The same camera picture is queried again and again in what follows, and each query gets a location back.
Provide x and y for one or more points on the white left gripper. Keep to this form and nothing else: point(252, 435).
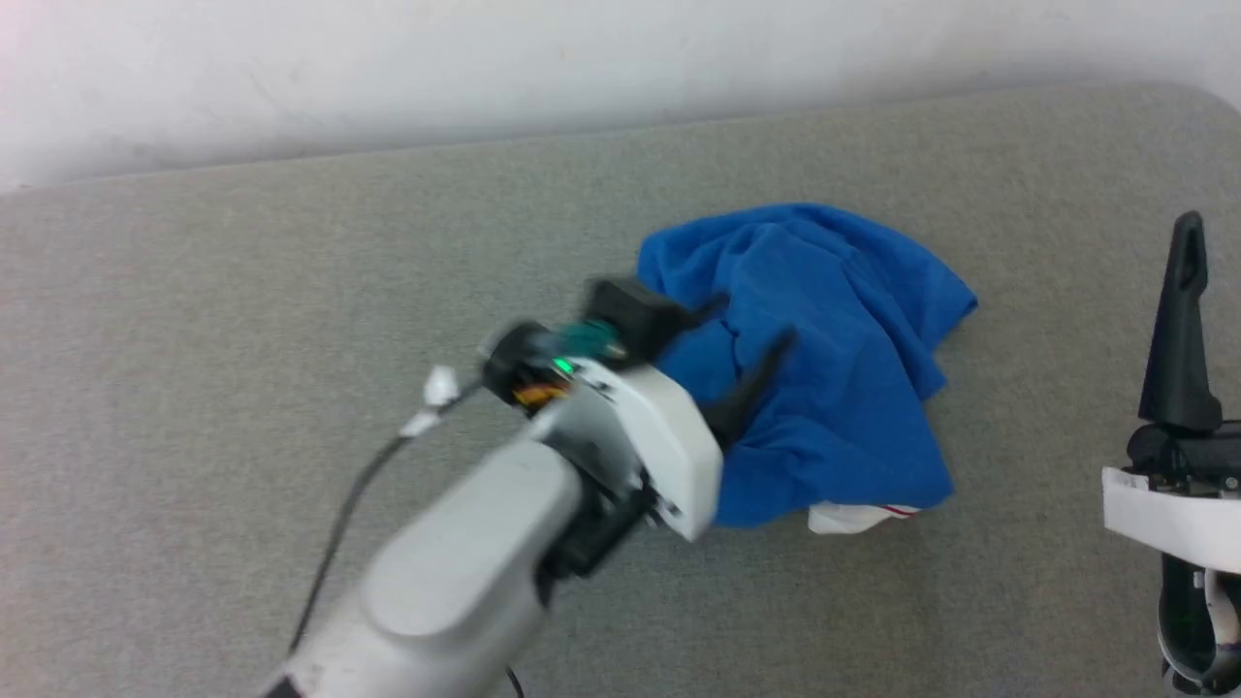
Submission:
point(669, 446)

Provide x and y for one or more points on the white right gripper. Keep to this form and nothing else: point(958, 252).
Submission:
point(1173, 514)

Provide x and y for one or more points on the blue jersey with white sleeves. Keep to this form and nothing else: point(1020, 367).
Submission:
point(853, 320)

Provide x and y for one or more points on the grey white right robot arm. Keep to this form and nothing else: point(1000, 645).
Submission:
point(1178, 620)

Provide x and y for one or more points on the grey-green fabric sofa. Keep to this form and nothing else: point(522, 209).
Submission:
point(242, 310)

